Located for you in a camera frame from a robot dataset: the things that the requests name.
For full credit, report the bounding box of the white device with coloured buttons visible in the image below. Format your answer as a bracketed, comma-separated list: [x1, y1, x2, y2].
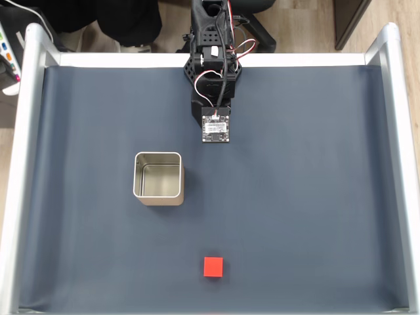
[0, 22, 26, 96]

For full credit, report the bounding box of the person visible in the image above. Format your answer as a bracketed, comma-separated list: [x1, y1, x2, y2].
[42, 0, 163, 54]

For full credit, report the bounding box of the red white black servo wire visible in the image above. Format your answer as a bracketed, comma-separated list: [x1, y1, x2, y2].
[194, 71, 226, 109]
[226, 0, 257, 63]

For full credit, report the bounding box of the aluminium table frame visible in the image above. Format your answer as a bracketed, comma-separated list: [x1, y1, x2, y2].
[0, 22, 420, 315]

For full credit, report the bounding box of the square metal tin container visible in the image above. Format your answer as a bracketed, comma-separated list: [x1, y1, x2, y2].
[132, 151, 186, 207]

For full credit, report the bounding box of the dark cabinet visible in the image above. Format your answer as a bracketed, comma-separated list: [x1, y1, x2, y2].
[333, 0, 373, 51]

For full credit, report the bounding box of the grey cable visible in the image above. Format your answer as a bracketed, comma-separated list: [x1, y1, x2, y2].
[233, 13, 251, 53]

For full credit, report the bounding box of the red cube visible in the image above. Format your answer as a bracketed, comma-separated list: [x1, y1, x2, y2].
[203, 257, 224, 278]

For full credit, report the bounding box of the white cable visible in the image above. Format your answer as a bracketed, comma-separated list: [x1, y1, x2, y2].
[0, 0, 55, 43]

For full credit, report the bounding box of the black office chair base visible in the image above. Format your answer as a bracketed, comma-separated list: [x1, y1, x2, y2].
[229, 0, 278, 54]

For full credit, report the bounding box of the camera circuit board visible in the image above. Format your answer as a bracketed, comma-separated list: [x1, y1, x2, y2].
[201, 106, 231, 144]

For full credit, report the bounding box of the blue-grey table mat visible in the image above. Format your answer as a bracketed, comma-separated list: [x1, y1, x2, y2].
[18, 64, 411, 313]

